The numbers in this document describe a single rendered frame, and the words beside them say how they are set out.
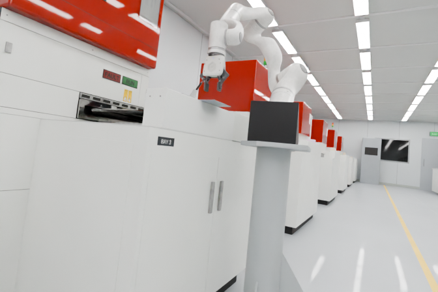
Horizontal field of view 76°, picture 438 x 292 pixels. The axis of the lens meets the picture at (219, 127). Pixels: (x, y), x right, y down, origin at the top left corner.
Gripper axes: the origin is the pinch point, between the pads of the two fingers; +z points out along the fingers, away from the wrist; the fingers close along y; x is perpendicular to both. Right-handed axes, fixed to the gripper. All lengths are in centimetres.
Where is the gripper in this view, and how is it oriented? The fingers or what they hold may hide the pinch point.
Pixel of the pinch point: (212, 87)
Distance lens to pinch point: 134.9
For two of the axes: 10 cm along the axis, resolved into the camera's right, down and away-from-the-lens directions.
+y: 8.7, 0.5, -4.9
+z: -1.0, 9.9, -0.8
